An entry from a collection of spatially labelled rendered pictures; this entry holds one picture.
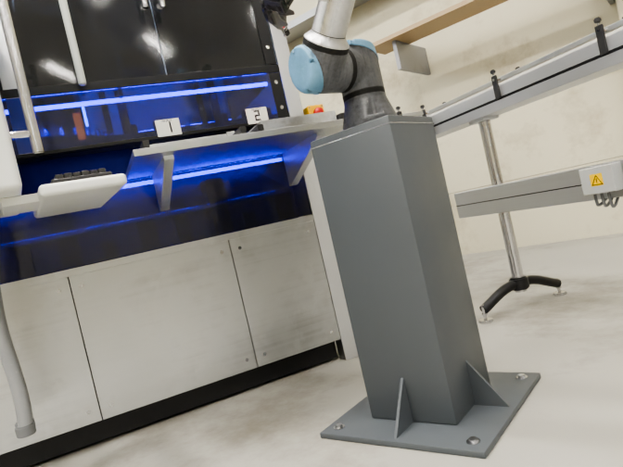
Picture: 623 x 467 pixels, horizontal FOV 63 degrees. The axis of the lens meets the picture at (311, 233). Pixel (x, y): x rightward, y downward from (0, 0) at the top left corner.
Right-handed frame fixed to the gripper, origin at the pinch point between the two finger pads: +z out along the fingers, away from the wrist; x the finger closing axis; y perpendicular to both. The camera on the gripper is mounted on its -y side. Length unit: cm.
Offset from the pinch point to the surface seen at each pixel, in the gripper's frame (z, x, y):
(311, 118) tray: 9.4, -25.6, 22.4
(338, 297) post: 72, -66, 35
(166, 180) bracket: 0, -64, -8
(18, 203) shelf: -35, -92, -12
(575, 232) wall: 266, 77, 111
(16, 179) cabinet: -42, -87, -7
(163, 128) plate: 10, -44, -30
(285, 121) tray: 4.5, -31.9, 17.4
